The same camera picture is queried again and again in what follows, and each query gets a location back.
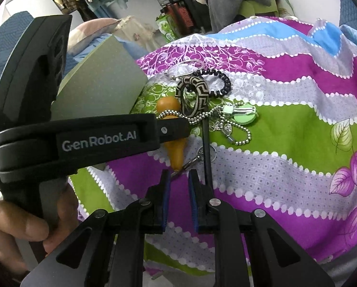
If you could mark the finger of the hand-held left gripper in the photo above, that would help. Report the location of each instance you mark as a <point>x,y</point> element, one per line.
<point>175,128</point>

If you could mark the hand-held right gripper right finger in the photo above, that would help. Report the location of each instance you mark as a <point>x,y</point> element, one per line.
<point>193,203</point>

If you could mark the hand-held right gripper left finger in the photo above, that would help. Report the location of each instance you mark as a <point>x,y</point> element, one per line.
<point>165,203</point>

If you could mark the orange hair clip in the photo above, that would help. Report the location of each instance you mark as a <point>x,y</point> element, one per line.
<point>174,152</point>

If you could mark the black and beige patterned bangle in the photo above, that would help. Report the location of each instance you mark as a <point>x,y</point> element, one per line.
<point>196,83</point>

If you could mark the pale green cardboard box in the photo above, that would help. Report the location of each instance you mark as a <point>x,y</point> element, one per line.
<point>100,77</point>

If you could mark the person's left hand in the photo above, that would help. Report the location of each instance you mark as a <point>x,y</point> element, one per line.
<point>13,230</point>

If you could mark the green hair clip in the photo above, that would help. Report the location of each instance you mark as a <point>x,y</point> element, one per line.
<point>247,118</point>

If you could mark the light blue sheet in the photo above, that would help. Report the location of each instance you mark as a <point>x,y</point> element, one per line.
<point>130,49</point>

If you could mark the floral printed bedsheet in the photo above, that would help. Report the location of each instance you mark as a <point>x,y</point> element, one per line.
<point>286,170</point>

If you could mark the green patterned bag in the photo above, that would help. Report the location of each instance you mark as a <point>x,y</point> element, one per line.
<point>166,28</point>

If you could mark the beige lace cloth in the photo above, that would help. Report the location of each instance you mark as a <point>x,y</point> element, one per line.
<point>136,33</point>

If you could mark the red ribbed suitcase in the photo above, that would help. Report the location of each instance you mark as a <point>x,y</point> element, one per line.
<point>181,18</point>

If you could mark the black suitcase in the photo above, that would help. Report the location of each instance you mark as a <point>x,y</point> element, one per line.
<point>196,9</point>

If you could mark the pastel patchwork pillow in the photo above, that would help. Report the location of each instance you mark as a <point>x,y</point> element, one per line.
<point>88,33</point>

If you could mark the green stool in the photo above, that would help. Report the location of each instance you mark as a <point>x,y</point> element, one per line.
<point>256,7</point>

